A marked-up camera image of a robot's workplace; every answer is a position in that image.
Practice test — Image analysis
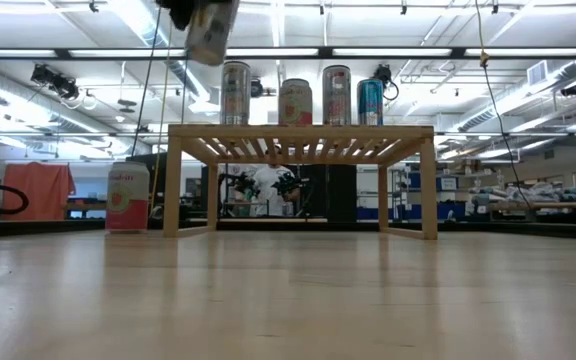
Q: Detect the black green handheld device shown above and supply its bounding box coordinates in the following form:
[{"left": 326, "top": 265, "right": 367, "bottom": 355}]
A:
[
  {"left": 272, "top": 172, "right": 312, "bottom": 197},
  {"left": 220, "top": 172, "right": 259, "bottom": 201}
]

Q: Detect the orange cloth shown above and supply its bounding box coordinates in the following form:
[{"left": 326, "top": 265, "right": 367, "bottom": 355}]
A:
[{"left": 0, "top": 161, "right": 77, "bottom": 222}]

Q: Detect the black partition panel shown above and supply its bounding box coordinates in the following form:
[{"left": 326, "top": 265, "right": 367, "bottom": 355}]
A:
[{"left": 297, "top": 163, "right": 358, "bottom": 224}]

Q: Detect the Celsius Peach Vibe can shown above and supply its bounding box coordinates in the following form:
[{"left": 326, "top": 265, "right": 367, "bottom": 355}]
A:
[{"left": 321, "top": 64, "right": 353, "bottom": 126}]

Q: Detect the black display screen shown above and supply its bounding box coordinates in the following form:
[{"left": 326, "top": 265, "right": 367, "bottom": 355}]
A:
[{"left": 125, "top": 152, "right": 168, "bottom": 206}]

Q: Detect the blue silver beverage can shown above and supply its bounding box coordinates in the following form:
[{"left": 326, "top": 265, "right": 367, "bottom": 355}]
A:
[{"left": 356, "top": 78, "right": 385, "bottom": 126}]

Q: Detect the wooden slatted shelf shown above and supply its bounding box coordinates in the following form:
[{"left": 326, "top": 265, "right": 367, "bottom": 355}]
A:
[{"left": 162, "top": 123, "right": 439, "bottom": 241}]

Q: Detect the person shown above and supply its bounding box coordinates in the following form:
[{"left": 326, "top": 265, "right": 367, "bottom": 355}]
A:
[{"left": 247, "top": 144, "right": 302, "bottom": 219}]

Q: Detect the Celsius Tropical Vibe can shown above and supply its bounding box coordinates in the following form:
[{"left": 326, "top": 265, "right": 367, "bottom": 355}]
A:
[
  {"left": 184, "top": 0, "right": 241, "bottom": 67},
  {"left": 220, "top": 60, "right": 252, "bottom": 126}
]

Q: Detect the pink strawberry soda can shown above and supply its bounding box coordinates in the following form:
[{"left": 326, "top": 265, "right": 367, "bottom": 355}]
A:
[
  {"left": 105, "top": 160, "right": 151, "bottom": 234},
  {"left": 277, "top": 78, "right": 314, "bottom": 126}
]

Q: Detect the wooden workbench with clutter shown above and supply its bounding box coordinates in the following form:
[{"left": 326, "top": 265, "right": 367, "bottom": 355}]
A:
[{"left": 470, "top": 179, "right": 576, "bottom": 226}]

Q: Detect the yellow knotted hanging cable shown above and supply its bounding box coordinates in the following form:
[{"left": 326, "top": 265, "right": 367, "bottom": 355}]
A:
[{"left": 473, "top": 0, "right": 537, "bottom": 214}]

